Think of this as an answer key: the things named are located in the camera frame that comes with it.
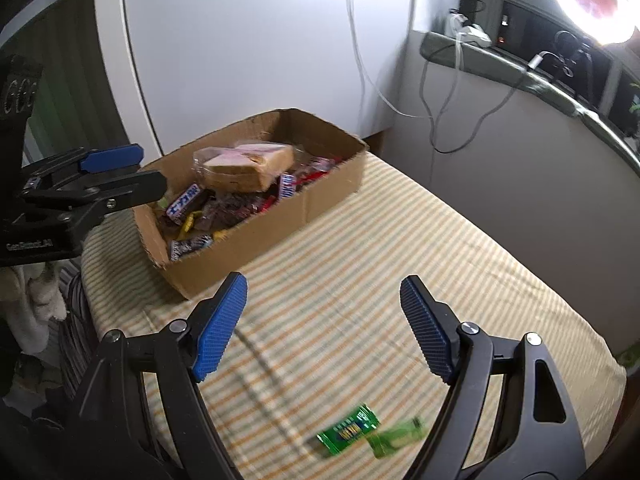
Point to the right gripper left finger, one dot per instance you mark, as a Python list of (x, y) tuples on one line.
[(114, 436)]

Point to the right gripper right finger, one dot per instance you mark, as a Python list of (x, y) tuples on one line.
[(535, 433)]

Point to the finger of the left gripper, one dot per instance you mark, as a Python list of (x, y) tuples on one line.
[(113, 158), (132, 190)]

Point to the dark dates snack bag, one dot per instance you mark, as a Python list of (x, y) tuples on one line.
[(228, 210)]

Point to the bagged sliced bread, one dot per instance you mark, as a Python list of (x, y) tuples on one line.
[(249, 167)]

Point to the translucent green candy packet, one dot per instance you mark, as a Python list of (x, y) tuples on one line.
[(388, 442)]

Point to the green text candy packet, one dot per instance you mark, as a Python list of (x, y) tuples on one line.
[(357, 424)]

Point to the snickers bar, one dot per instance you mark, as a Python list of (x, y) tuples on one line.
[(177, 209), (287, 186)]

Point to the brown cardboard box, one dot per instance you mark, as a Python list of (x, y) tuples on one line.
[(236, 246)]

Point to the red white snack pack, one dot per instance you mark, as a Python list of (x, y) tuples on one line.
[(314, 168)]

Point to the striped beige table cloth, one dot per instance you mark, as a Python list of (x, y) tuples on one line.
[(323, 333)]

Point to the white power strip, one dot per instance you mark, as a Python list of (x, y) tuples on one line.
[(459, 27)]

